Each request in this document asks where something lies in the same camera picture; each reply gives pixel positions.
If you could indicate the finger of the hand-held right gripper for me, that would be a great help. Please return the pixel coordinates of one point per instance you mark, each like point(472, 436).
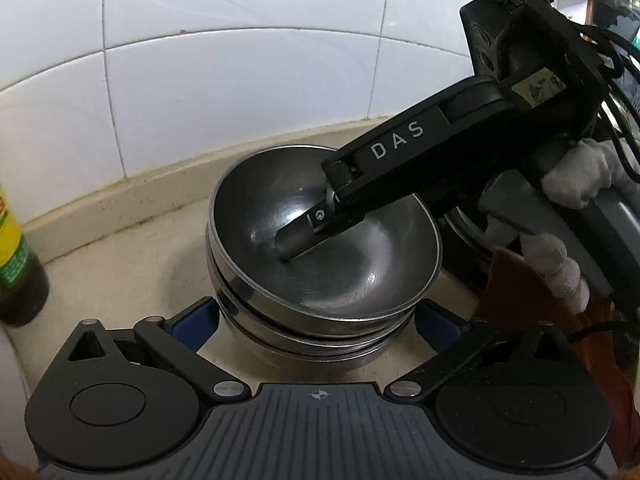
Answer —
point(305, 235)

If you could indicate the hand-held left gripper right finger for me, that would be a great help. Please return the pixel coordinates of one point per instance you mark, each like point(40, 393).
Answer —
point(440, 325)

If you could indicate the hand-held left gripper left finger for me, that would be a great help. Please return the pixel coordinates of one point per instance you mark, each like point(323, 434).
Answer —
point(192, 322)

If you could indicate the stainless steel bowl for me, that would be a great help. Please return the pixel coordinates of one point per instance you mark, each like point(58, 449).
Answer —
point(350, 270)
point(235, 305)
point(280, 357)

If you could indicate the person's right hand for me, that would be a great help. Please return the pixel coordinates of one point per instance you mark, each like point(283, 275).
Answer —
point(582, 172)

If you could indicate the dark pot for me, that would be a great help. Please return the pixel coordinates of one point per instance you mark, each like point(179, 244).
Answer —
point(465, 245)

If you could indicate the yellow cap yellow label bottle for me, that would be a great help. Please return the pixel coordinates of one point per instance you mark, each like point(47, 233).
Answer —
point(17, 270)

